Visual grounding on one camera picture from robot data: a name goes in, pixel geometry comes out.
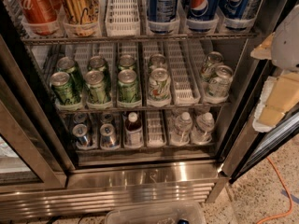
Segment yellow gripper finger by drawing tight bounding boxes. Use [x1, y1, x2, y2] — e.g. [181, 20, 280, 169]
[252, 72, 299, 133]
[250, 33, 274, 60]

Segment green can lane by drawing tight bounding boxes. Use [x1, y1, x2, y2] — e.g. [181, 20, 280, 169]
[87, 55, 112, 89]
[118, 54, 135, 71]
[56, 57, 83, 92]
[118, 69, 140, 103]
[50, 72, 80, 105]
[85, 70, 111, 105]

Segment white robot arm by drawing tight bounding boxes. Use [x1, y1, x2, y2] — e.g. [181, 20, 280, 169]
[250, 5, 299, 133]

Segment silver can right rear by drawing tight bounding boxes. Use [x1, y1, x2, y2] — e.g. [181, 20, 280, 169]
[200, 51, 223, 82]

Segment silver can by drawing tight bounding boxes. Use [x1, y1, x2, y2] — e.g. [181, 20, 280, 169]
[100, 123, 119, 149]
[100, 113, 115, 125]
[72, 124, 92, 147]
[200, 51, 223, 82]
[206, 65, 234, 98]
[73, 113, 91, 126]

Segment silver can right front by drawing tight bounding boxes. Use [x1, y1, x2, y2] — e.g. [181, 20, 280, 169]
[206, 65, 234, 98]

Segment blue pepsi can right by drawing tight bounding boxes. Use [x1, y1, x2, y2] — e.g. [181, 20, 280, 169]
[219, 0, 262, 31]

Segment blue pepsi can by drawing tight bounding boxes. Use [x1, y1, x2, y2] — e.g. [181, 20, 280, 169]
[186, 0, 220, 32]
[219, 0, 262, 31]
[146, 0, 178, 34]

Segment fridge door right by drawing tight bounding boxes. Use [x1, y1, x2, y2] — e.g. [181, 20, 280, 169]
[221, 61, 299, 183]

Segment blue pepsi can middle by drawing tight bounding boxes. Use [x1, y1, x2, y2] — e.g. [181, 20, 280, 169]
[186, 0, 220, 32]

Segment white diet can rear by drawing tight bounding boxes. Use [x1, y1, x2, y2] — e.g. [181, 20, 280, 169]
[148, 53, 167, 73]

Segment white diet can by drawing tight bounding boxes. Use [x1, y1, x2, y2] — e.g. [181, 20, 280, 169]
[149, 68, 170, 101]
[148, 53, 167, 73]

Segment white diet can front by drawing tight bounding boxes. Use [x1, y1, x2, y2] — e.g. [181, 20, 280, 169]
[149, 68, 170, 101]

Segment blue pepsi can left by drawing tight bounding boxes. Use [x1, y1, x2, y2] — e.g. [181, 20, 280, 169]
[146, 0, 178, 34]

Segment stainless steel fridge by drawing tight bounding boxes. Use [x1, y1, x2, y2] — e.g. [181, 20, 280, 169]
[0, 0, 297, 220]

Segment gold soda can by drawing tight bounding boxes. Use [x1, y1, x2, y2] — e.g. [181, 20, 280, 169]
[62, 0, 99, 36]

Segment silver can bottom rear left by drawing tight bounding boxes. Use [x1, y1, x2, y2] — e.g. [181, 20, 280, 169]
[73, 113, 91, 126]

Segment silver can bottom front left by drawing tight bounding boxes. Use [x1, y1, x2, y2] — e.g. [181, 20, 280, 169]
[72, 124, 92, 147]

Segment red cola can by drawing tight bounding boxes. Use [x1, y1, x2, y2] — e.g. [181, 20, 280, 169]
[18, 0, 57, 35]

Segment empty white middle lane tray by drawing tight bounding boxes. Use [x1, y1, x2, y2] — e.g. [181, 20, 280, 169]
[164, 41, 201, 105]

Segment empty white lane tray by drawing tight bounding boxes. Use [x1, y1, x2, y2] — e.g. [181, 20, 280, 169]
[105, 0, 140, 36]
[164, 41, 201, 105]

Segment clear water bottle right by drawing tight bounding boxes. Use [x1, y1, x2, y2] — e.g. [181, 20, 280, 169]
[191, 112, 215, 145]

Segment clear water bottle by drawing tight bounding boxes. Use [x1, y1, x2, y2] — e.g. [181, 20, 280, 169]
[170, 111, 192, 147]
[191, 112, 215, 145]

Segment clear water bottle left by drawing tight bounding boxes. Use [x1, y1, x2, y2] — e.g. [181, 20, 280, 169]
[170, 111, 192, 147]

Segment empty white top lane tray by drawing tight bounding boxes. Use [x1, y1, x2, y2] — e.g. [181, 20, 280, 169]
[105, 0, 140, 36]

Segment brown drink bottle white cap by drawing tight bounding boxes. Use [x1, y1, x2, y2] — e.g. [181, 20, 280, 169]
[125, 112, 144, 148]

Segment orange cable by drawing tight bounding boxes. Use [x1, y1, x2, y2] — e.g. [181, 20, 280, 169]
[255, 156, 294, 224]

